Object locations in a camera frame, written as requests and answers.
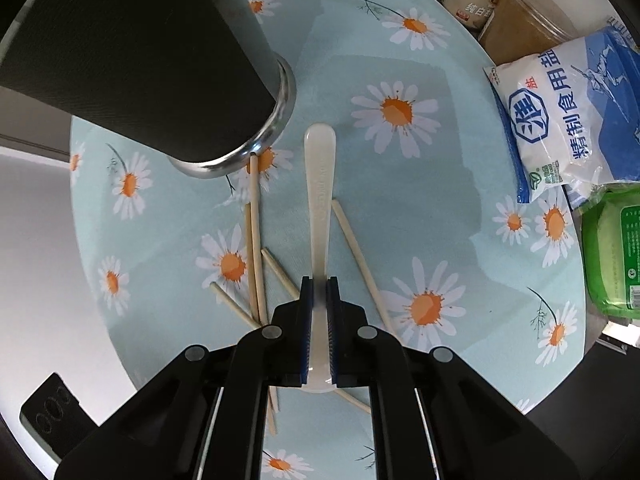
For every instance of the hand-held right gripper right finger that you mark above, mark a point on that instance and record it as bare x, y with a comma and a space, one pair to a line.
333, 350

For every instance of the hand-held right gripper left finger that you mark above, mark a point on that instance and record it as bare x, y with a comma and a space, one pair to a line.
305, 350

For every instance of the cream plastic soup spoon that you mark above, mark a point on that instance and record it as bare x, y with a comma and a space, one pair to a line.
320, 200

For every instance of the green sugar bag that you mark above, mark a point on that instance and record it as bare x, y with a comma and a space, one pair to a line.
615, 250

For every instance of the white blue salt bag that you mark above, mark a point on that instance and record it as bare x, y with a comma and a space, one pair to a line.
565, 120

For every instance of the blue daisy print tablecloth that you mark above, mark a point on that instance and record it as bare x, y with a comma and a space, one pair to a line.
425, 185

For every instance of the black utensil holder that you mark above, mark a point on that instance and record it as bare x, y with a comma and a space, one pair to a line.
150, 60

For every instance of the brown spice jar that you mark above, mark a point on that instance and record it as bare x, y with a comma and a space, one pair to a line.
530, 20

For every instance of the bunch of wooden chopsticks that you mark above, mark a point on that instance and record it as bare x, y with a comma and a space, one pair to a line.
257, 240

